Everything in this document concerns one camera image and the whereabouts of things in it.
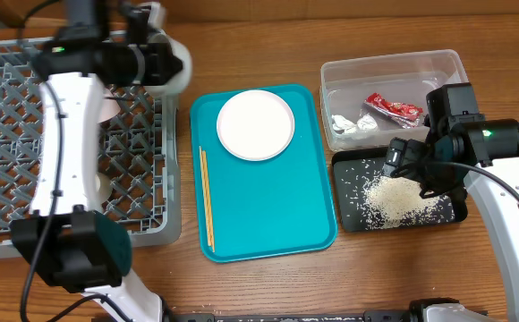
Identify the grey-green bowl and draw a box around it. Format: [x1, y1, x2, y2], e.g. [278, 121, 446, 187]
[145, 33, 193, 97]

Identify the white rice pile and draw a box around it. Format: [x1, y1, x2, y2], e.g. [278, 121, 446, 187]
[344, 158, 451, 229]

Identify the teal plastic tray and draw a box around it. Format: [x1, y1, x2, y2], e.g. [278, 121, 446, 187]
[190, 84, 338, 263]

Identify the black waste tray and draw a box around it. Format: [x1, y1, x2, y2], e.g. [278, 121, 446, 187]
[330, 147, 469, 233]

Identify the large white plate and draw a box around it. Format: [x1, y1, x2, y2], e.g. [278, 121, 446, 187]
[217, 89, 295, 162]

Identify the grey dishwasher rack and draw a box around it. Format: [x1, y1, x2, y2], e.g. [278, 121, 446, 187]
[0, 40, 182, 258]

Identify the small pink-white plate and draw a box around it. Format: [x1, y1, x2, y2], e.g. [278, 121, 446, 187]
[98, 89, 121, 123]

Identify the white cup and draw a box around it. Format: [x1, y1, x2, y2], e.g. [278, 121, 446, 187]
[95, 173, 113, 204]

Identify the white tissue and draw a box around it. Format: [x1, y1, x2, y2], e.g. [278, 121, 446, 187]
[332, 114, 379, 134]

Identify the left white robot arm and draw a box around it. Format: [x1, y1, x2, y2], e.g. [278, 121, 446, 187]
[10, 1, 191, 321]

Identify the clear plastic bin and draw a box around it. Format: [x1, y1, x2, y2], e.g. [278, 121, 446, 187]
[319, 49, 468, 152]

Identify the red snack wrapper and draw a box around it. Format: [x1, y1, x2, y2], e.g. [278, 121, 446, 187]
[364, 93, 424, 129]

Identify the wooden chopstick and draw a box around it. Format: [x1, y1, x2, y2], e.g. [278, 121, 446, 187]
[199, 146, 212, 247]
[202, 150, 216, 252]

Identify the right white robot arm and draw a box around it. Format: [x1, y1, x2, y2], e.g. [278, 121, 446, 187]
[383, 82, 519, 321]

